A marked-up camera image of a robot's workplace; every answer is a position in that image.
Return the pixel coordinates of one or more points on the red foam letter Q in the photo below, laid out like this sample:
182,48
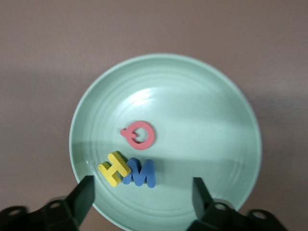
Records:
151,136

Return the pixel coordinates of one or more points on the blue foam letter W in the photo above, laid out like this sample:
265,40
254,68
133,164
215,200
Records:
144,175

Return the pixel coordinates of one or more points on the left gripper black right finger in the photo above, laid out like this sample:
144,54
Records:
201,199

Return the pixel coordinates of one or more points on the green plate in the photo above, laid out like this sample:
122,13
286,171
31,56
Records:
192,120

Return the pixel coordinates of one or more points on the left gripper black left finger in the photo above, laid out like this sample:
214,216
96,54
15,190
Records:
81,199

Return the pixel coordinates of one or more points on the yellow foam letter H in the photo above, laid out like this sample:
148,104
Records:
115,168

